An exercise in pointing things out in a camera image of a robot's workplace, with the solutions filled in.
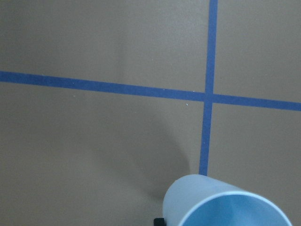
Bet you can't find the light blue cup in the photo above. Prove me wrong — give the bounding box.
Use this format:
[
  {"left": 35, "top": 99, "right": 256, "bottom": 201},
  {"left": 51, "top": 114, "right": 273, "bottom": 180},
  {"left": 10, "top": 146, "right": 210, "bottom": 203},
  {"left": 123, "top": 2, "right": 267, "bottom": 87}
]
[{"left": 163, "top": 174, "right": 292, "bottom": 226}]

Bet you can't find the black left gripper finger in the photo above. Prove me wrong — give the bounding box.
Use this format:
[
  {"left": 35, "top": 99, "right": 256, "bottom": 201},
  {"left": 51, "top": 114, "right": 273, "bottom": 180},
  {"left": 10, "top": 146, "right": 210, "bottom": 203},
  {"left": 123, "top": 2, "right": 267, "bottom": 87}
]
[{"left": 153, "top": 218, "right": 166, "bottom": 226}]

